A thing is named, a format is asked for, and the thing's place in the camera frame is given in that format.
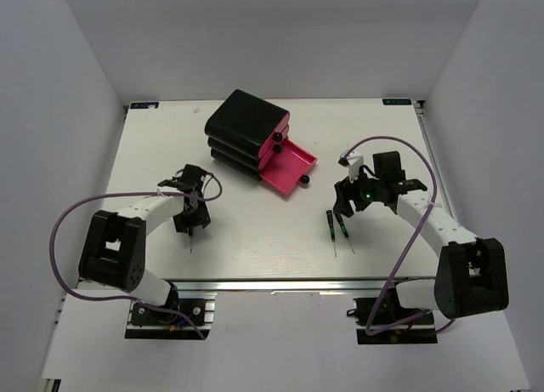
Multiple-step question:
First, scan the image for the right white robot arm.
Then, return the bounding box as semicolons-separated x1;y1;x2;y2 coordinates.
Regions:
333;151;509;323

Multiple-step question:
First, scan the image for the pink bottom drawer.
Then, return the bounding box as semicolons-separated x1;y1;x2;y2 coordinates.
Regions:
259;139;317;197

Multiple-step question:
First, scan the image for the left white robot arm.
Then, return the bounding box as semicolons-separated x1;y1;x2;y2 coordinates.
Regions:
78;164;211;323

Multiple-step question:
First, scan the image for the black drawer cabinet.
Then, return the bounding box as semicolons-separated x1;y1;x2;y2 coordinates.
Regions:
204;89;290;180

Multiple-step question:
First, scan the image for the pink top drawer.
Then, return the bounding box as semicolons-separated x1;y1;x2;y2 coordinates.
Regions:
266;114;290;143

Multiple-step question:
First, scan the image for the pink drawer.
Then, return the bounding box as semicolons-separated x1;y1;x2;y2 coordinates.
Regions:
266;114;290;143
259;133;288;159
259;139;317;197

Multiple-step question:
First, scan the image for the blue label sticker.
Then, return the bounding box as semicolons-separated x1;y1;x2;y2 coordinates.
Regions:
129;101;159;110
382;98;412;105

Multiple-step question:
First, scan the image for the blue label sticker right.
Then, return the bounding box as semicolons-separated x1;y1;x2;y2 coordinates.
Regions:
382;98;412;105

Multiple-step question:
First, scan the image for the blue label sticker left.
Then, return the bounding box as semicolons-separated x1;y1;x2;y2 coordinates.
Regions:
129;101;159;110

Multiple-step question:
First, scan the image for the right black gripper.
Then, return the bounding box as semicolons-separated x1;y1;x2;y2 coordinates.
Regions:
333;165;384;218

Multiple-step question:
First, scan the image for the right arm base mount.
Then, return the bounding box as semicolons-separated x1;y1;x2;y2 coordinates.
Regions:
346;289;438;345

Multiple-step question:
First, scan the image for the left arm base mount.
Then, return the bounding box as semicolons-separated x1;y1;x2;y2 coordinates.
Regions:
124;293;216;341

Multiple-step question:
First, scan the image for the white foreground board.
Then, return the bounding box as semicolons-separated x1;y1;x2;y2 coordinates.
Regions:
42;293;529;391

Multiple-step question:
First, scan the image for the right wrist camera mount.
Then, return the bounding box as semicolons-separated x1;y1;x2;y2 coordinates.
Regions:
338;151;364;183

